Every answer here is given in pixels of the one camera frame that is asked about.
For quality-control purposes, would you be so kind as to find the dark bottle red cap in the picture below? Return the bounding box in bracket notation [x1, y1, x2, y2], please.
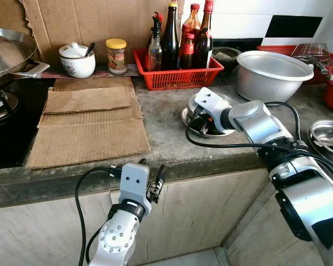
[195, 0, 214, 69]

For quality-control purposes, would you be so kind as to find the shallow steel plate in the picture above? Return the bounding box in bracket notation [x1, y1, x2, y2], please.
[181, 103, 237, 139]

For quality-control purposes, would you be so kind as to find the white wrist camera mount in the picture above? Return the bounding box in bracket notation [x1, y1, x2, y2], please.
[118, 162, 152, 214]
[189, 87, 234, 120]

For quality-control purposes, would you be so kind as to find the glass jar yellow lid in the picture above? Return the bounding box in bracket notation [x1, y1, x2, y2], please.
[105, 38, 128, 75]

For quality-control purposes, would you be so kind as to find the tall dark bottle yellow cap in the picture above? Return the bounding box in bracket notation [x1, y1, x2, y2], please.
[160, 2, 180, 70]

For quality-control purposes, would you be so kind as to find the red basket with wire rack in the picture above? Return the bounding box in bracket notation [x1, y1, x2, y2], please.
[257, 44, 333, 84]

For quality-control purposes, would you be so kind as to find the small sauce bottle red cap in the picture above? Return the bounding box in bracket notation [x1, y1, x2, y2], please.
[180, 32, 196, 70]

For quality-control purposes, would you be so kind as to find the black gas stove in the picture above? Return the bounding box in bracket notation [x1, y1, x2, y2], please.
[0, 78, 53, 170]

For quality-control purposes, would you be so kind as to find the aluminium pot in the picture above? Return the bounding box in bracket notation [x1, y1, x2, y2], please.
[236, 50, 315, 104]

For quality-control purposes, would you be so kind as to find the red slotted plastic basket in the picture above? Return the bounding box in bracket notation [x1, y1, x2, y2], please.
[133, 47, 225, 91]

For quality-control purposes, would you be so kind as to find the steel wok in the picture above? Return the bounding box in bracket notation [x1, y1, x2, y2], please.
[0, 28, 51, 92]

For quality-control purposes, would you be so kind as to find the white ceramic lidded pot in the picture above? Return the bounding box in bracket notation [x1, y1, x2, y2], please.
[59, 42, 96, 79]

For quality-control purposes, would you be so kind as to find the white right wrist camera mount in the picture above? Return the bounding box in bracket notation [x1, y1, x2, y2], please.
[189, 87, 234, 120]

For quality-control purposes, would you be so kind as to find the brown cardboard wall panel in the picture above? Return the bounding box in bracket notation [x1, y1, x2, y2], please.
[0, 0, 184, 75]

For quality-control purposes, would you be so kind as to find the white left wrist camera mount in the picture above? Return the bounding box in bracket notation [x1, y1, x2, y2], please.
[118, 162, 152, 214]

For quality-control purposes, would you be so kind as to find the black spoon handle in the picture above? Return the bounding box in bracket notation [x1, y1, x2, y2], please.
[84, 42, 96, 58]

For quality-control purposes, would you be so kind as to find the amber bottle red cap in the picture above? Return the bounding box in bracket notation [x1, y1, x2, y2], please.
[180, 3, 202, 42]

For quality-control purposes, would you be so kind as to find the shallow steel bowl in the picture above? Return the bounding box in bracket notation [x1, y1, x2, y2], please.
[310, 120, 333, 158]

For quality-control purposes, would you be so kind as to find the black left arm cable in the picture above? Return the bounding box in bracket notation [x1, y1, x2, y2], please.
[74, 165, 125, 266]

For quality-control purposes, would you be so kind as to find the steel wire rack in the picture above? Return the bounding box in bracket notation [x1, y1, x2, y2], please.
[291, 43, 332, 66]

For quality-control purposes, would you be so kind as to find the dark stone bowl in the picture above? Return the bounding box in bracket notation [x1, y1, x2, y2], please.
[213, 47, 243, 63]

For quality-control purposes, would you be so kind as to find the small folded cardboard sheet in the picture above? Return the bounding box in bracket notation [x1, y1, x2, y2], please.
[42, 86, 133, 115]

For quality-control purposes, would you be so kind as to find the large corrugated cardboard sheet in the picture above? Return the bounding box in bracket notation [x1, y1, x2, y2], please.
[25, 76, 152, 170]

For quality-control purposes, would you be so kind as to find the steel utensil handle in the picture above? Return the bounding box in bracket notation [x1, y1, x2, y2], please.
[308, 55, 333, 84]

